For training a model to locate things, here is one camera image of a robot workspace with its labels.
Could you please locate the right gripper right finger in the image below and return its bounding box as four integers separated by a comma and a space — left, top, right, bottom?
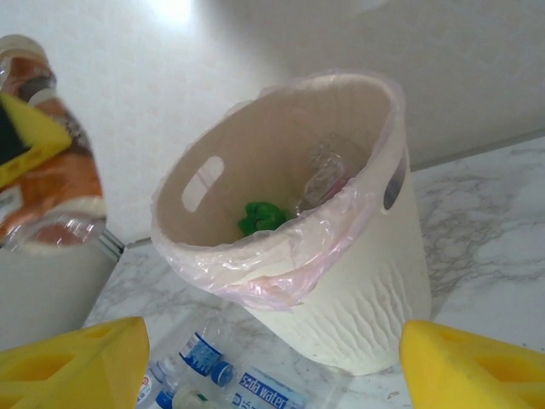
399, 319, 545, 409

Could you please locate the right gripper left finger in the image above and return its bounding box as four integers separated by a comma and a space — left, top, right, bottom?
0, 315, 151, 409

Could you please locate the orange label plastic bottle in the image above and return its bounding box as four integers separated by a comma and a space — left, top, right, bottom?
0, 33, 107, 256

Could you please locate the green plastic bottle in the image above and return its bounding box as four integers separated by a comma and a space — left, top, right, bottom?
236, 199, 295, 238

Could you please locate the clear bottle red label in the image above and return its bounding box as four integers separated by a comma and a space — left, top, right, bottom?
293, 131, 363, 214

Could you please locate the cream plastic bin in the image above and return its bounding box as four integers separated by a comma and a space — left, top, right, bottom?
151, 72, 433, 377

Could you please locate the pink plastic bin liner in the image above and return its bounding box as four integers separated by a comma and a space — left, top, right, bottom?
151, 72, 405, 314

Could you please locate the clear bottle blue label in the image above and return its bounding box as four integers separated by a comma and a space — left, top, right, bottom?
138, 357, 180, 409
176, 314, 229, 374

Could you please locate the clear bottle green white label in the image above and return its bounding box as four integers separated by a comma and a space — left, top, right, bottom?
172, 385, 239, 409

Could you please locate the soda water bottle blue cap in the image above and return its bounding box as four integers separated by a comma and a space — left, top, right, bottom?
210, 360, 307, 409

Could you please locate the aluminium frame post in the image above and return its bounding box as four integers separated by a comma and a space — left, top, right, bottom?
97, 229, 127, 259

